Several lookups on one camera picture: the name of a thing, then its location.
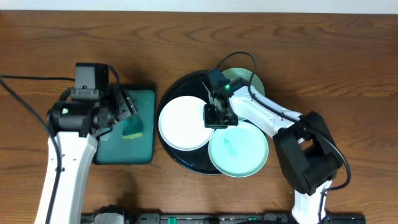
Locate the dark green rectangular tray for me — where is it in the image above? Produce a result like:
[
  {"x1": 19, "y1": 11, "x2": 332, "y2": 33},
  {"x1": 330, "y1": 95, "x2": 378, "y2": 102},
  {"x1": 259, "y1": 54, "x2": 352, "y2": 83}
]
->
[{"x1": 93, "y1": 84, "x2": 156, "y2": 165}]

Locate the mint green plate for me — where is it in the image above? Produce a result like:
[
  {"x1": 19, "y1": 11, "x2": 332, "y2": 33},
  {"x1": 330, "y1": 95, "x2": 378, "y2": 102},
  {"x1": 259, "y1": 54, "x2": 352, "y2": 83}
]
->
[
  {"x1": 221, "y1": 67, "x2": 266, "y2": 121},
  {"x1": 208, "y1": 122, "x2": 269, "y2": 178}
]

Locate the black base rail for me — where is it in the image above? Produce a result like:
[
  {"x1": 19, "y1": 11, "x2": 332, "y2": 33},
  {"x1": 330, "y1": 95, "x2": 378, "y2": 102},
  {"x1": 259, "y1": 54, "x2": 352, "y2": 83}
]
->
[{"x1": 80, "y1": 205, "x2": 367, "y2": 224}]

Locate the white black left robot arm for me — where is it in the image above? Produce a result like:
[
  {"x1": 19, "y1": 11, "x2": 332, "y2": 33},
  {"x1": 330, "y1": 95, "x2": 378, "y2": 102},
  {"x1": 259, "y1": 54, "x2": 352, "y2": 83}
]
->
[{"x1": 35, "y1": 88, "x2": 143, "y2": 223}]

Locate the white plate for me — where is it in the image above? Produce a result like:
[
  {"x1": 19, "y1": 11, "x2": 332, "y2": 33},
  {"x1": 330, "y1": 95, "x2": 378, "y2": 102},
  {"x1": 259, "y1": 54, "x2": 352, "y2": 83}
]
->
[{"x1": 158, "y1": 96, "x2": 214, "y2": 151}]

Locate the round black tray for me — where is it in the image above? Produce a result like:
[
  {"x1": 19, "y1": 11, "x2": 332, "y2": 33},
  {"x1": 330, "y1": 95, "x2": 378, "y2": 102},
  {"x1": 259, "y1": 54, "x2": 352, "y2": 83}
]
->
[{"x1": 157, "y1": 71, "x2": 222, "y2": 175}]

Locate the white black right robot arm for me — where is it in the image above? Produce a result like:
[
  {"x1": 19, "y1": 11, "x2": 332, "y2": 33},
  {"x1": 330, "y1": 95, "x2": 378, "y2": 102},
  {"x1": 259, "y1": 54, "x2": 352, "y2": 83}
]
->
[{"x1": 204, "y1": 84, "x2": 350, "y2": 223}]

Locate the green yellow sponge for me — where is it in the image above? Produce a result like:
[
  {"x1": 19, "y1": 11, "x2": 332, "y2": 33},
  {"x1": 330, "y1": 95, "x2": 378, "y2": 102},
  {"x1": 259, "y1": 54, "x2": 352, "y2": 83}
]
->
[{"x1": 122, "y1": 115, "x2": 144, "y2": 139}]

